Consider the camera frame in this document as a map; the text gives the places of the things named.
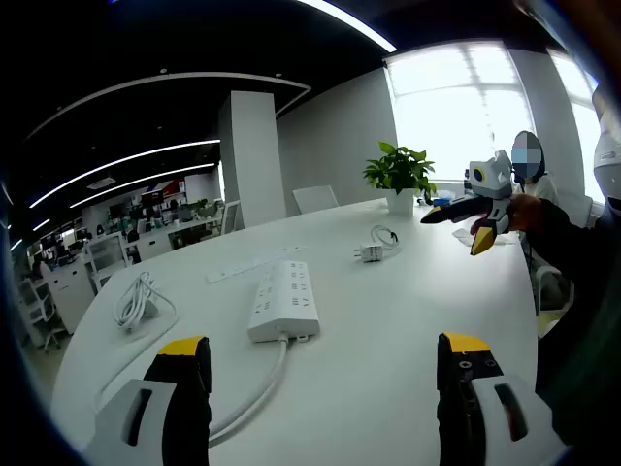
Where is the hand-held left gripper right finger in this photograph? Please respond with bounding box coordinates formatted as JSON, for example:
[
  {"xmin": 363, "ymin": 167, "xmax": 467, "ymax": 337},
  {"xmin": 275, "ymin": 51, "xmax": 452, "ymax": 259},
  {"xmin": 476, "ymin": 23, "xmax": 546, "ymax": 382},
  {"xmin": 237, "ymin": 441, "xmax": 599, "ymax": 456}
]
[{"xmin": 435, "ymin": 331, "xmax": 569, "ymax": 466}]

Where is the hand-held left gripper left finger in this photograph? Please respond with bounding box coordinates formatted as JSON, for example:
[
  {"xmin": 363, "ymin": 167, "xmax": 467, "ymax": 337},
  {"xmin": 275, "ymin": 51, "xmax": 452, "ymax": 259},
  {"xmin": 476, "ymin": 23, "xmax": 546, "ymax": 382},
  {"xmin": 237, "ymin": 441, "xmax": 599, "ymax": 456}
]
[{"xmin": 84, "ymin": 335, "xmax": 213, "ymax": 466}]

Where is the white power strip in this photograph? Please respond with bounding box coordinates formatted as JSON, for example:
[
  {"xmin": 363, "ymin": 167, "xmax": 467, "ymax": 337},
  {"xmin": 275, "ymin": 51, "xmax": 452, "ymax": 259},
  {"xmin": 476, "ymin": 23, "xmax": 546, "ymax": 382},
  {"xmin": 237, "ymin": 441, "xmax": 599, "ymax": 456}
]
[{"xmin": 246, "ymin": 260, "xmax": 321, "ymax": 344}]

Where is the white desk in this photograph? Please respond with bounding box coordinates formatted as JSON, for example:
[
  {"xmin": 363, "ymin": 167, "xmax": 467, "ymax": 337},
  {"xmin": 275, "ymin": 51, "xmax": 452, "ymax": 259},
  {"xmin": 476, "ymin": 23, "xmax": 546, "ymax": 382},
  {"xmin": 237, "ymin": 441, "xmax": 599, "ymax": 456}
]
[{"xmin": 50, "ymin": 196, "xmax": 539, "ymax": 466}]

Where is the long ceiling light strip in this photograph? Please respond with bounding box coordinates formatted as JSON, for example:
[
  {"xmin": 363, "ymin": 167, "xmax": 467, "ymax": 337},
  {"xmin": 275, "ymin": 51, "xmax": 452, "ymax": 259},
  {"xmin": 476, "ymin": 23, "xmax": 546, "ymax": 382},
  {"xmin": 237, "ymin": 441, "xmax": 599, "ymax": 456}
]
[
  {"xmin": 296, "ymin": 0, "xmax": 399, "ymax": 52},
  {"xmin": 27, "ymin": 139, "xmax": 222, "ymax": 210},
  {"xmin": 70, "ymin": 162, "xmax": 217, "ymax": 209}
]

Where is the person's right hand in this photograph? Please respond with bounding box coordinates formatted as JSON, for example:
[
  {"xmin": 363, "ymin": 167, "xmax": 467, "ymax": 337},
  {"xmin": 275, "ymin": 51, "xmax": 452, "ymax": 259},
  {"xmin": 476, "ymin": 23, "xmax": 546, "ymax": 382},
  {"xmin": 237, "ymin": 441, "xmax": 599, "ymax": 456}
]
[{"xmin": 507, "ymin": 192, "xmax": 543, "ymax": 233}]

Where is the green potted plant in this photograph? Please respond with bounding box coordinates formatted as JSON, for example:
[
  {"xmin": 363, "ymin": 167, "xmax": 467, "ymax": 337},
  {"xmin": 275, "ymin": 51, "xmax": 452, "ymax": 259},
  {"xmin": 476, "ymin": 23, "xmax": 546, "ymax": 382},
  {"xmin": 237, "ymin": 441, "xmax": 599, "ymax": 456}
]
[{"xmin": 363, "ymin": 141, "xmax": 438, "ymax": 215}]

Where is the white chest device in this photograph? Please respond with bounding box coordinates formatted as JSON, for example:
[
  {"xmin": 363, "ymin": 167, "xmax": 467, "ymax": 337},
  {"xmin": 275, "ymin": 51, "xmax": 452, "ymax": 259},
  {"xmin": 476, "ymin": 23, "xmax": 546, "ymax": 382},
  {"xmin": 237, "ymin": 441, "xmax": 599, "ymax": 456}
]
[{"xmin": 592, "ymin": 86, "xmax": 621, "ymax": 215}]

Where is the person in dark sleeve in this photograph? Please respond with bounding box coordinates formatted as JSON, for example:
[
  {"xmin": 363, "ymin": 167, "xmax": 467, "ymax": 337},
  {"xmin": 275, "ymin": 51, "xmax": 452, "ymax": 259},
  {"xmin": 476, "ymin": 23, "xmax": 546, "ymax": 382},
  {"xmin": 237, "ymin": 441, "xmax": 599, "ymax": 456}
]
[{"xmin": 536, "ymin": 213, "xmax": 621, "ymax": 448}]

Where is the white glass-front cabinet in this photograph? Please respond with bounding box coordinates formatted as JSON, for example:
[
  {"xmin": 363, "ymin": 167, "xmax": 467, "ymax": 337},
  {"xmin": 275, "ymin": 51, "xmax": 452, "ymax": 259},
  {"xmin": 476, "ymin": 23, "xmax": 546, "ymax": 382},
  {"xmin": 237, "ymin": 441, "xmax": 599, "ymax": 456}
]
[{"xmin": 84, "ymin": 231, "xmax": 128, "ymax": 292}]

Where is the flat white socket panel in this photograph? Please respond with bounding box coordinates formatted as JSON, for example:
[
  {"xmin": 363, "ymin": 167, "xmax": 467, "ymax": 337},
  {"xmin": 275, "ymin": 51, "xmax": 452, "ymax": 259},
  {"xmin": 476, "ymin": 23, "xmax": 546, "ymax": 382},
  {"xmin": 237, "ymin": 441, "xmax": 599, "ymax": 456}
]
[{"xmin": 207, "ymin": 244, "xmax": 310, "ymax": 284}]

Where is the white mesh chair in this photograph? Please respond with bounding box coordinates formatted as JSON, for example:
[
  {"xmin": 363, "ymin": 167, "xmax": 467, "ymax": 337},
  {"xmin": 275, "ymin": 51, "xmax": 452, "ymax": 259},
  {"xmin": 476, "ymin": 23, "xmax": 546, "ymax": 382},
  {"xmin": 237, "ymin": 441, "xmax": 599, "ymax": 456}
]
[{"xmin": 220, "ymin": 201, "xmax": 244, "ymax": 235}]

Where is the white charger with cable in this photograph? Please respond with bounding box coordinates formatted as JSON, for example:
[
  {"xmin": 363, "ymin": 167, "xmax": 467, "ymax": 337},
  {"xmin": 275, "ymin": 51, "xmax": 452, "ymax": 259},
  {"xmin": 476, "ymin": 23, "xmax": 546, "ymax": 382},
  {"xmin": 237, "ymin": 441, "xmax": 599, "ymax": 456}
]
[{"xmin": 371, "ymin": 223, "xmax": 402, "ymax": 250}]

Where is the coiled white cable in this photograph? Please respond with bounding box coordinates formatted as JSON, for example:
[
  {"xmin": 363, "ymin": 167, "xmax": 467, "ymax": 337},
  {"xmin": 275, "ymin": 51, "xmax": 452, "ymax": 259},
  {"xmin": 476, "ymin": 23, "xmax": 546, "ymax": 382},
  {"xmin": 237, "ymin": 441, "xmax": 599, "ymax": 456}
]
[{"xmin": 113, "ymin": 271, "xmax": 179, "ymax": 336}]

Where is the white power strip cable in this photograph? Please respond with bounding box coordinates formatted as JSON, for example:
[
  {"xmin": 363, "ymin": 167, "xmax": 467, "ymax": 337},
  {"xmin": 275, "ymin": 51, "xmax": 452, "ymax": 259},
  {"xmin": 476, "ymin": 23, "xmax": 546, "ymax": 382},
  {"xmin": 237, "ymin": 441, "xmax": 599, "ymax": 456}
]
[{"xmin": 208, "ymin": 337, "xmax": 291, "ymax": 446}]

